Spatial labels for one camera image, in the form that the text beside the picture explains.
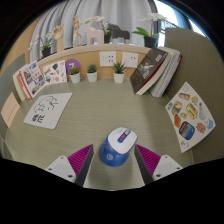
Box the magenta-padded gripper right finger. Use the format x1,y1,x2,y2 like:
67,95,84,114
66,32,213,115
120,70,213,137
134,144,184,185

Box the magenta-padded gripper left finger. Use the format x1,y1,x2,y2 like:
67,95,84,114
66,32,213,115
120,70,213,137
44,144,95,187

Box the blue and white computer mouse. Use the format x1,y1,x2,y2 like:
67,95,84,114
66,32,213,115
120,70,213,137
98,126,139,167

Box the white mouse pad with drawing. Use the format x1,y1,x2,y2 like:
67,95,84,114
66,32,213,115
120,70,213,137
23,92,73,130

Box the colourful food sticker sheet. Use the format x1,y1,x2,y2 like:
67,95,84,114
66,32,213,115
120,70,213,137
164,81,217,154

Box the beige card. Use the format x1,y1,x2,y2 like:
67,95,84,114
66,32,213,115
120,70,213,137
0,92,21,128

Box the white books behind black book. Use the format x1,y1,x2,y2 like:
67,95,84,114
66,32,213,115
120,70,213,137
148,46,183,99

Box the small succulent in white pot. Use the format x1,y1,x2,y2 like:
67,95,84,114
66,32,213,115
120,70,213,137
111,61,126,84
86,63,99,83
69,66,82,84

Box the red and white magazine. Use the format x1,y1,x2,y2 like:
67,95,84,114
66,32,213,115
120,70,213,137
18,60,47,100

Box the books behind magazine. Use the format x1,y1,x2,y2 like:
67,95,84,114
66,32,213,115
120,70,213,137
12,64,31,102

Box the white sticker sheet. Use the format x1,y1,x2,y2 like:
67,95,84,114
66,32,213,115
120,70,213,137
42,59,68,85

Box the black book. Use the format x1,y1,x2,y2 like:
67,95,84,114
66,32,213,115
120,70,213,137
129,47,169,96

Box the purple round disc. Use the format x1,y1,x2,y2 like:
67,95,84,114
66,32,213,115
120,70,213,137
64,58,82,76

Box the small orchid in black pot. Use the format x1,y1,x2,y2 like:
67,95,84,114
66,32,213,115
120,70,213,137
27,33,54,58

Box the large orchid in black pot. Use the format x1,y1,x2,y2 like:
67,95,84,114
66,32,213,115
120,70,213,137
131,12,168,49

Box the wooden hand model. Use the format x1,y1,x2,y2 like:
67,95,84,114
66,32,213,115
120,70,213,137
50,24,65,53

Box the pink wooden horse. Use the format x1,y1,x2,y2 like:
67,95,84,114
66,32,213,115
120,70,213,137
83,26,105,46

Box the dark wooden horse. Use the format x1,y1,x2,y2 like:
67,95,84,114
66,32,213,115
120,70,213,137
107,23,131,45

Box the white orchid behind horses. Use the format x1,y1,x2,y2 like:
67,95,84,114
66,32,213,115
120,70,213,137
84,15,113,44

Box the grey-white curtain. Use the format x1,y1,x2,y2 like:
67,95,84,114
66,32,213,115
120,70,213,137
29,0,158,61

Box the white wall socket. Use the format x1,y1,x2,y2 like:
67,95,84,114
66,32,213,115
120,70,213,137
99,50,118,68
121,51,140,69

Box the window with dark frame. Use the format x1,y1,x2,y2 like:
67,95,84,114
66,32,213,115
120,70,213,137
153,0,208,38

